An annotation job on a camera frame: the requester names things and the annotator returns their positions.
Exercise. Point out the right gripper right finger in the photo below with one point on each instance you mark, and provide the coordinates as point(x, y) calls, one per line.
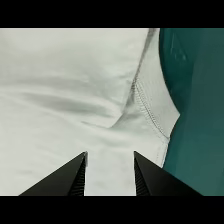
point(156, 181)

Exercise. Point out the white T-shirt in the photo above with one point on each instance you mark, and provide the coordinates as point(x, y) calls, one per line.
point(66, 100)

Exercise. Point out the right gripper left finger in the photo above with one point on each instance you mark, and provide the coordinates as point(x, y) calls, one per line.
point(70, 180)

